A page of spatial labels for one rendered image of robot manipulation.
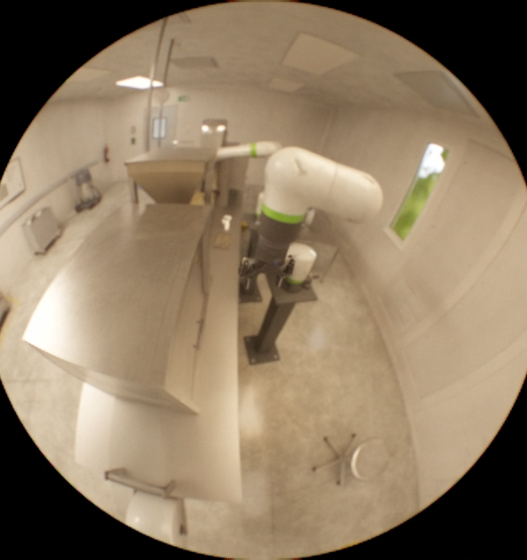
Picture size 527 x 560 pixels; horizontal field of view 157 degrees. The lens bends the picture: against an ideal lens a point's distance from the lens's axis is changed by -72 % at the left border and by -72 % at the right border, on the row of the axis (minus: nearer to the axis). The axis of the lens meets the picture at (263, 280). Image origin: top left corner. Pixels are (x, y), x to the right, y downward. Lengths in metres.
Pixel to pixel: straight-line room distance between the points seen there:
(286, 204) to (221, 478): 0.94
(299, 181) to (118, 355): 0.45
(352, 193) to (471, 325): 1.94
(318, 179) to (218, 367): 0.82
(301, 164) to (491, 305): 1.97
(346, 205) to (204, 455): 0.92
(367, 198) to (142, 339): 0.48
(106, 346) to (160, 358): 0.12
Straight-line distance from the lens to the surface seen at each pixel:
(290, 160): 0.34
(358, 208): 0.36
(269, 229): 0.39
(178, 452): 0.90
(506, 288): 2.07
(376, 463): 1.66
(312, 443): 1.84
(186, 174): 0.81
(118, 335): 0.42
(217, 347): 0.95
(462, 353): 2.20
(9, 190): 4.39
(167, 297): 0.44
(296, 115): 5.51
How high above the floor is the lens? 1.67
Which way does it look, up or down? 45 degrees down
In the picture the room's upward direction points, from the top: 15 degrees clockwise
